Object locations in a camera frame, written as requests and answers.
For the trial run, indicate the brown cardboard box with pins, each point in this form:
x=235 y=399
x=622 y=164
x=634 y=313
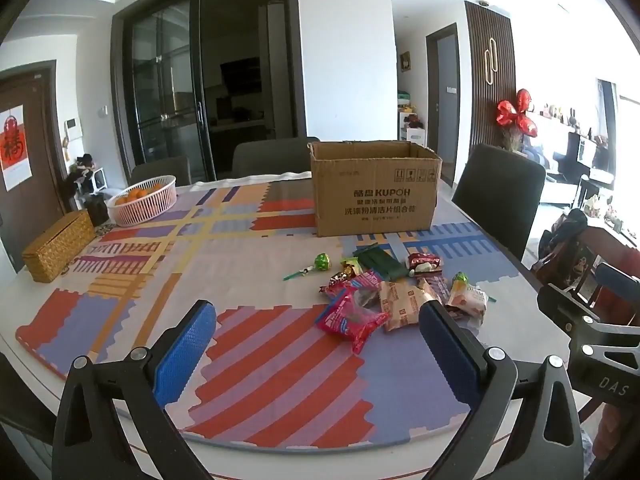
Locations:
x=375 y=195

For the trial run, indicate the dark upholstered chair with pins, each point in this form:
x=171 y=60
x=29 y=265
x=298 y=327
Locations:
x=270 y=157
x=160 y=170
x=500 y=195

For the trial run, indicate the purple snack packet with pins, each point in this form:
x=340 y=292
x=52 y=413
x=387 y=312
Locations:
x=437 y=287

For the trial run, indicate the brown wooden door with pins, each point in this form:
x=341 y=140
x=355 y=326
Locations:
x=40 y=110

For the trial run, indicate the gold loop wall ornament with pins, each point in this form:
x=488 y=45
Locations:
x=490 y=60

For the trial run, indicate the white orange snack packet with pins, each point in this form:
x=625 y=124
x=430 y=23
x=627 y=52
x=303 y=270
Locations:
x=467 y=302

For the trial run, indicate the dark wood slat panel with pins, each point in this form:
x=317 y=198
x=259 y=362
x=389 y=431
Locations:
x=477 y=85

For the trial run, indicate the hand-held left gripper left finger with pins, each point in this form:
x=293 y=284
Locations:
x=185 y=350

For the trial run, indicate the pile of oranges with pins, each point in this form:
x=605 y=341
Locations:
x=137 y=194

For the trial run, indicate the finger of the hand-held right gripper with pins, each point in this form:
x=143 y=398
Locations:
x=620 y=282
x=565 y=305

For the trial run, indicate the white toy shelf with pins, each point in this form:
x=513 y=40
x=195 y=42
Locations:
x=414 y=132

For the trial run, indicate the white wall intercom panel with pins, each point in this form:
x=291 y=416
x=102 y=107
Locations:
x=74 y=127

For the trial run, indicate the small dark brown box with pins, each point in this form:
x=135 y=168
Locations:
x=96 y=210

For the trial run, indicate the red snack packet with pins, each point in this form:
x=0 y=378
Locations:
x=426 y=261

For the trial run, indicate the glass sliding door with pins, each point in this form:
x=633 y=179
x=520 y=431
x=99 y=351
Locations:
x=165 y=85

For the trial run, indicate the beige snack packet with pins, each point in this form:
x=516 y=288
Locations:
x=397 y=307

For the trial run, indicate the white slatted basket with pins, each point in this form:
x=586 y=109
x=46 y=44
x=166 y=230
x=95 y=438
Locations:
x=145 y=210

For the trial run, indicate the dark patterned bag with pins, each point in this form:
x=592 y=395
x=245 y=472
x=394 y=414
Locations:
x=562 y=245

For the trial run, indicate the woven rattan tissue box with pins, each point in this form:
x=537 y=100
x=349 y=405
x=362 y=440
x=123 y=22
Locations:
x=57 y=247

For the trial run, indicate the colourful foam puzzle mat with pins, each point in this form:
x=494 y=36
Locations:
x=250 y=360

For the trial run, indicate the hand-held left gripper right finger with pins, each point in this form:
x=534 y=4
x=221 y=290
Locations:
x=450 y=355

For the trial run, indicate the small dark wrapped candy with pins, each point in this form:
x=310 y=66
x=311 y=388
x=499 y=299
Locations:
x=340 y=276

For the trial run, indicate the red paper door poster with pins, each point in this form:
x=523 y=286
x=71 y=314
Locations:
x=12 y=147

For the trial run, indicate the dark interior door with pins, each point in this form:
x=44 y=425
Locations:
x=445 y=105

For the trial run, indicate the yellow-green snack packet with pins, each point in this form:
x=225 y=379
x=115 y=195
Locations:
x=350 y=265

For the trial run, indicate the dark green snack packet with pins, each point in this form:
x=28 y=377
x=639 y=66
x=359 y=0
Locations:
x=382 y=264

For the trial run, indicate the pale green candy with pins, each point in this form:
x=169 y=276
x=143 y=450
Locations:
x=414 y=272

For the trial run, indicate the dark plush toy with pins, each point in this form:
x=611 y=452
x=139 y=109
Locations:
x=82 y=165

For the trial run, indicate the small framed picture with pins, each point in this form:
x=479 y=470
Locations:
x=405 y=61

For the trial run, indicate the pink snack packet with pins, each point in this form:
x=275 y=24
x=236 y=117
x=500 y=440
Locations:
x=350 y=322
x=361 y=282

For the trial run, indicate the red foil balloon bunch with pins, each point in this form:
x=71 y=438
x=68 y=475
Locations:
x=522 y=110

